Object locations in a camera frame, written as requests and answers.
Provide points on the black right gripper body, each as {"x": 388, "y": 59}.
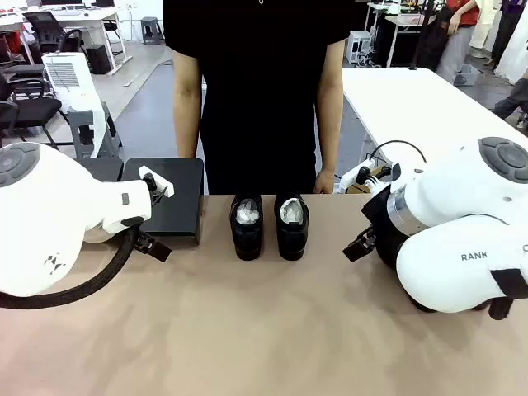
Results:
{"x": 383, "y": 231}

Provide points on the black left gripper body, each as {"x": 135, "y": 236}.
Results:
{"x": 158, "y": 196}

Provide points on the black matte loafer shoe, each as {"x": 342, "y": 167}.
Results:
{"x": 246, "y": 243}

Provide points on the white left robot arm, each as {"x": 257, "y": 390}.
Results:
{"x": 49, "y": 206}

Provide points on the person's right forearm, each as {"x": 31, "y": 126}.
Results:
{"x": 186, "y": 119}

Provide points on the person's left forearm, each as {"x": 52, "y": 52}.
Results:
{"x": 329, "y": 123}

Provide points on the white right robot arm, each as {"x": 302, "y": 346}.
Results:
{"x": 453, "y": 185}

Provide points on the black shoe stand shelf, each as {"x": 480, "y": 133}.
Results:
{"x": 181, "y": 214}
{"x": 103, "y": 167}

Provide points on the black pole stand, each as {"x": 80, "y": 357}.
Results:
{"x": 420, "y": 37}

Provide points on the person's left hand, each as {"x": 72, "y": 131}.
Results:
{"x": 326, "y": 182}

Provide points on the brown cardboard box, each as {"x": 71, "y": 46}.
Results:
{"x": 359, "y": 189}

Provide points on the grey step stool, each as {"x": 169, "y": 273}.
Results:
{"x": 111, "y": 136}

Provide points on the white air purifier appliance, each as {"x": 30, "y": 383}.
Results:
{"x": 70, "y": 90}

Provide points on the person torso black t-shirt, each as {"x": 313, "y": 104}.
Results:
{"x": 264, "y": 103}

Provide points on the black computer tower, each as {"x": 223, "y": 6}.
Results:
{"x": 98, "y": 58}

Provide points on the black office chair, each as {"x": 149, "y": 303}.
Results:
{"x": 45, "y": 31}
{"x": 29, "y": 111}

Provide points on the grey plastic stool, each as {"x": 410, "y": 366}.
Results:
{"x": 151, "y": 31}

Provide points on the grey storage bin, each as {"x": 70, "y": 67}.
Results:
{"x": 466, "y": 75}

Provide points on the seated person dark trousers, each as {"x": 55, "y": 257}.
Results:
{"x": 513, "y": 99}

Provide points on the white computer case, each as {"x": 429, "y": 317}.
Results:
{"x": 359, "y": 46}

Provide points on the black hanging garment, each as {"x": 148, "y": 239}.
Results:
{"x": 435, "y": 47}

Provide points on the white office desk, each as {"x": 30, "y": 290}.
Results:
{"x": 82, "y": 16}

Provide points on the person in red shirt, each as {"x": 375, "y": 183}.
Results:
{"x": 458, "y": 41}

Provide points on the white workbench table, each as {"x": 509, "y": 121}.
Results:
{"x": 406, "y": 20}

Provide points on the person in dark clothes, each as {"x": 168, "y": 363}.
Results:
{"x": 509, "y": 33}

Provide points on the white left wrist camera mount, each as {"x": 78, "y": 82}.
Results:
{"x": 158, "y": 177}

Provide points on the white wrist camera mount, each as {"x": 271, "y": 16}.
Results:
{"x": 354, "y": 175}
{"x": 158, "y": 177}

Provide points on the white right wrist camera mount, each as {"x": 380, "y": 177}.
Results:
{"x": 354, "y": 175}

